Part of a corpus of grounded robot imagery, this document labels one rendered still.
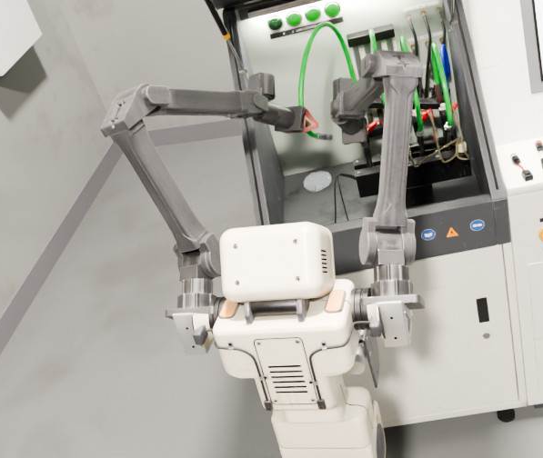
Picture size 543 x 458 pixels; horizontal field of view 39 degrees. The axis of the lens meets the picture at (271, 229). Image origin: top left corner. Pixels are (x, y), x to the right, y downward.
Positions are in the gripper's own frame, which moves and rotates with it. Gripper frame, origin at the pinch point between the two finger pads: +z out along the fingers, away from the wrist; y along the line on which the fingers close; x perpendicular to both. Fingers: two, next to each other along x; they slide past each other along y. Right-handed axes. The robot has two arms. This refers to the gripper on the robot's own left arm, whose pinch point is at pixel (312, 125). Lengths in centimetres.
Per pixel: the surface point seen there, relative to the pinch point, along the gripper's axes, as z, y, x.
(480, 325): 64, -19, 51
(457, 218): 34.3, -26.4, 20.4
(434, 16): 39, -6, -41
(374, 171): 28.4, 0.9, 8.1
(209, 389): 50, 96, 95
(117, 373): 33, 140, 97
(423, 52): 44, 0, -32
